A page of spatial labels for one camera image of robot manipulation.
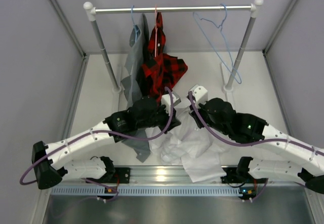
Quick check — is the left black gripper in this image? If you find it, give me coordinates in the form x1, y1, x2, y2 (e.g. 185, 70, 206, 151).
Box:
137, 101, 181, 134

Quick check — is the white shirt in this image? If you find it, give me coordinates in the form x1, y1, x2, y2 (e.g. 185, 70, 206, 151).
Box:
149, 106, 226, 182

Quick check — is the blue wire hanger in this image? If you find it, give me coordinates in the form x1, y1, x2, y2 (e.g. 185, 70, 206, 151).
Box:
192, 3, 242, 85

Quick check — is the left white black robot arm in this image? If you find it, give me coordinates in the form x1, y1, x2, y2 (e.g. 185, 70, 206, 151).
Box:
32, 97, 181, 190

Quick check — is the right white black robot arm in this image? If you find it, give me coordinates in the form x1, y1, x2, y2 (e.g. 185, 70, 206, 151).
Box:
188, 93, 323, 194

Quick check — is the grey shirt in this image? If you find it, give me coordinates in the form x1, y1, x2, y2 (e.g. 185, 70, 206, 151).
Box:
121, 14, 150, 163

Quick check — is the red black plaid shirt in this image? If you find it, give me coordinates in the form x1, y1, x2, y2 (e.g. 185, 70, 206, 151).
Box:
138, 12, 188, 102

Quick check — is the blue hanger with grey shirt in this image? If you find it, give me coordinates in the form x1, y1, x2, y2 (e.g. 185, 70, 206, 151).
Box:
131, 5, 140, 45

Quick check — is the pink hanger with plaid shirt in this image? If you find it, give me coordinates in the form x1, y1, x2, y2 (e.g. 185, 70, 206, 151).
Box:
154, 5, 158, 58

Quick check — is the silver white clothes rack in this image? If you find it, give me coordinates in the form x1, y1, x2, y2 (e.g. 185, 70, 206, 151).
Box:
83, 0, 264, 104

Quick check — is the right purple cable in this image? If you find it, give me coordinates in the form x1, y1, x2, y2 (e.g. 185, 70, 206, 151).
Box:
188, 91, 324, 159

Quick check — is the purple cable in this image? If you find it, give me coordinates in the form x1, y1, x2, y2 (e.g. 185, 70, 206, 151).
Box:
188, 91, 324, 159
19, 86, 175, 185

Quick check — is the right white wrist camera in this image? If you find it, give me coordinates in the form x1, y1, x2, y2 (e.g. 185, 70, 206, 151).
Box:
189, 84, 208, 107

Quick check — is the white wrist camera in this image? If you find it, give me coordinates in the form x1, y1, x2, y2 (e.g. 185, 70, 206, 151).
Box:
189, 84, 208, 107
161, 92, 181, 115

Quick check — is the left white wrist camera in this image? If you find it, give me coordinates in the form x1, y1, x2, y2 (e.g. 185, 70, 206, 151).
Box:
161, 92, 181, 115

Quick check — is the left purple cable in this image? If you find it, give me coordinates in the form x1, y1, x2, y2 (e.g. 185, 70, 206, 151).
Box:
19, 86, 175, 185

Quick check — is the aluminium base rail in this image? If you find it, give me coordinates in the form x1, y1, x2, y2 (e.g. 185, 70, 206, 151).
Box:
63, 165, 284, 185

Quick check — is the slotted grey cable duct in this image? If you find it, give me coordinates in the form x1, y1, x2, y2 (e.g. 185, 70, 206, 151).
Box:
51, 185, 251, 197

